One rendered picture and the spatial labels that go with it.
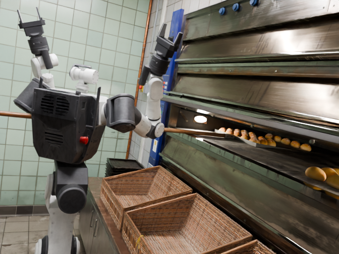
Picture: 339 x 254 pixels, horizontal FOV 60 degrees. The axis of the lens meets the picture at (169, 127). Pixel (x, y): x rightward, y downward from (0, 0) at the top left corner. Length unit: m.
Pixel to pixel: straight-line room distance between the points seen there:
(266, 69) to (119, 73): 1.94
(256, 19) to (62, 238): 1.51
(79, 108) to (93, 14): 2.09
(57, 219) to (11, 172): 1.80
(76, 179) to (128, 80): 2.06
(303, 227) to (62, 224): 1.07
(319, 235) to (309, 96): 0.57
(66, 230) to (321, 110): 1.25
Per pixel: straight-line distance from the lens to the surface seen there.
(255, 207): 1.57
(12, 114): 1.92
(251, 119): 1.40
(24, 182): 3.32
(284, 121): 1.27
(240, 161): 1.67
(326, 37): 1.42
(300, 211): 1.42
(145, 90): 2.95
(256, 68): 1.67
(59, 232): 1.56
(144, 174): 2.44
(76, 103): 1.20
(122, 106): 1.28
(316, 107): 1.36
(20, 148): 3.22
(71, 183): 1.32
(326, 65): 1.38
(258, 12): 1.81
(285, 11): 1.66
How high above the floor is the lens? 1.47
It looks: 7 degrees down
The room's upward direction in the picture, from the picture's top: 10 degrees clockwise
